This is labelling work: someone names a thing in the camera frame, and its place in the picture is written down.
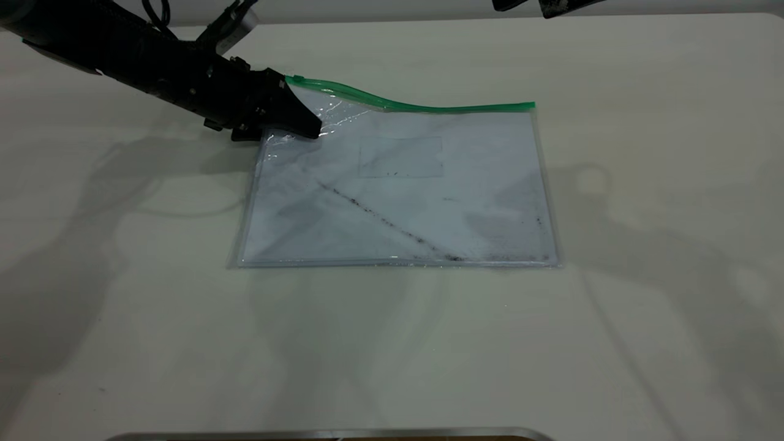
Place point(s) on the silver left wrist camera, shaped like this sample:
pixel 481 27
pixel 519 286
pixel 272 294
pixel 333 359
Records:
pixel 229 27

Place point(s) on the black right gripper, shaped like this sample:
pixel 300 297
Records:
pixel 569 6

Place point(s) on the silver metal rim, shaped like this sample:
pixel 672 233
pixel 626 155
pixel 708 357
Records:
pixel 331 434

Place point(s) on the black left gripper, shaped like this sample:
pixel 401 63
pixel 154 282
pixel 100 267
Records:
pixel 226 89

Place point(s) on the clear plastic zipper bag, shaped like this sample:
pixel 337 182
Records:
pixel 398 208

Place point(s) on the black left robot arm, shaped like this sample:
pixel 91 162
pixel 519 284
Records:
pixel 92 37

